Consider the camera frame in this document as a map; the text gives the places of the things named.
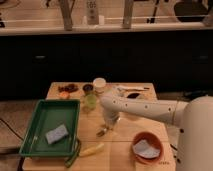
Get silver metal fork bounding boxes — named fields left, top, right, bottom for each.
left=96, top=127, right=109, bottom=137

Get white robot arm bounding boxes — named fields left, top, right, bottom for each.
left=100, top=94, right=213, bottom=171

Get green translucent cup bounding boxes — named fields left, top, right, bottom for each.
left=85, top=94, right=96, bottom=109

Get yellow toy banana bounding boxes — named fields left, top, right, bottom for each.
left=79, top=143, right=104, bottom=157

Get white cup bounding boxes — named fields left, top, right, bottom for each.
left=93, top=77, right=106, bottom=93

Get small dark cup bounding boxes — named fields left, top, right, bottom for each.
left=83, top=84, right=94, bottom=94

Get green toy vegetable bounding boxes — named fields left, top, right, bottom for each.
left=65, top=138, right=81, bottom=168

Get blue cloth in bowl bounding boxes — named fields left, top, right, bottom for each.
left=133, top=139, right=161, bottom=159

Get orange bowl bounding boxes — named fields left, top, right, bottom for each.
left=131, top=132, right=164, bottom=165

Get dark red toy food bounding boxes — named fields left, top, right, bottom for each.
left=58, top=84, right=78, bottom=93

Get small orange toy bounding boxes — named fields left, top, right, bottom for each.
left=59, top=91, right=70, bottom=99

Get blue sponge in tray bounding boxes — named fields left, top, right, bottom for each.
left=45, top=125, right=68, bottom=144

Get green plastic tray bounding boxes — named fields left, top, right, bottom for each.
left=19, top=99, right=80, bottom=157

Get white device on counter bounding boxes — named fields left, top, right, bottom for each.
left=86, top=0, right=99, bottom=25

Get black handled white brush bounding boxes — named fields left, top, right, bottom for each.
left=116, top=85, right=150, bottom=92

